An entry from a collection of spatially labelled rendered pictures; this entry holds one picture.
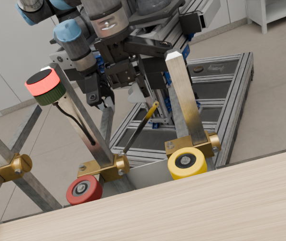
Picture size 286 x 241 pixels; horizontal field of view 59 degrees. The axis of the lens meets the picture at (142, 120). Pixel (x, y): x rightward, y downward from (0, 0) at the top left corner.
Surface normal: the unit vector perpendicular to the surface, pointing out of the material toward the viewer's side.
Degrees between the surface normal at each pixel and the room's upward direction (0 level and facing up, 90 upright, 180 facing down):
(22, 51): 90
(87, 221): 0
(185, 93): 90
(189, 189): 0
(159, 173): 90
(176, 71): 90
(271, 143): 0
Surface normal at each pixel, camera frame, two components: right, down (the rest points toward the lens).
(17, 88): 0.06, 0.58
